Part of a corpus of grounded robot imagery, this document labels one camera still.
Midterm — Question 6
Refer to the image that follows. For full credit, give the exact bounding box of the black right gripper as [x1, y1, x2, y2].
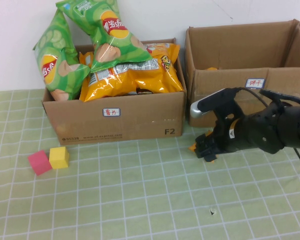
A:
[195, 113, 250, 163]

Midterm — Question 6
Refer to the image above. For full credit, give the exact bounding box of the small orange snack bag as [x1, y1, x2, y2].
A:
[79, 51, 95, 68]

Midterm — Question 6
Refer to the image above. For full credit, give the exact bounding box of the cardboard box with F2 print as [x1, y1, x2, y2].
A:
[41, 37, 188, 146]

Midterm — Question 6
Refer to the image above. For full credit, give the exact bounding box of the green checked tablecloth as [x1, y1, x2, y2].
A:
[0, 89, 300, 240]

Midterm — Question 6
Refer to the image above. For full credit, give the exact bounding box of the white handwritten label sticker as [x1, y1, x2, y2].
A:
[102, 107, 122, 118]
[244, 78, 265, 89]

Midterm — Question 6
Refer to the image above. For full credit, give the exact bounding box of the large orange chip bag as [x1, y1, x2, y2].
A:
[79, 57, 185, 103]

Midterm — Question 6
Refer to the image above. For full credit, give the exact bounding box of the taped brown cardboard box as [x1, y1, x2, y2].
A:
[184, 19, 300, 128]

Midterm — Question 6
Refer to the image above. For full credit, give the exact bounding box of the orange Cheetos chip bag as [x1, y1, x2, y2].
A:
[142, 42, 181, 74]

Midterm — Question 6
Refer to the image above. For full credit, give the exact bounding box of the green Lays chip bag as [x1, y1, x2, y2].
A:
[32, 9, 91, 101]
[55, 0, 154, 74]

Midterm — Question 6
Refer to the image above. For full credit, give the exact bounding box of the yellow foam cube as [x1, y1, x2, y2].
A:
[49, 146, 70, 170]

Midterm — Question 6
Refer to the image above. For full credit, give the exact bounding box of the pink foam cube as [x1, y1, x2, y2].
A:
[27, 149, 53, 176]

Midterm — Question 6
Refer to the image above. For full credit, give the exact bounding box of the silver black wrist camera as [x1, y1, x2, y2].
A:
[189, 87, 241, 120]

